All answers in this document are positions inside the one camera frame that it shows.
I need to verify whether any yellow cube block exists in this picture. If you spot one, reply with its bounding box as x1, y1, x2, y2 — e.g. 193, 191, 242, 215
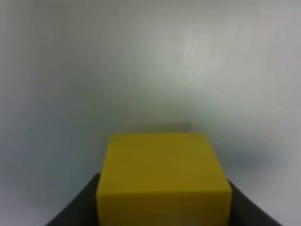
96, 133, 232, 226

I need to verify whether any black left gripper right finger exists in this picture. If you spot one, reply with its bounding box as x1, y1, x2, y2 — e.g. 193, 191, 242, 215
228, 179, 281, 226

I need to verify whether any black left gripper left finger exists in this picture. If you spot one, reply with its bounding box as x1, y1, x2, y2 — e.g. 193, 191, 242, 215
47, 173, 101, 226

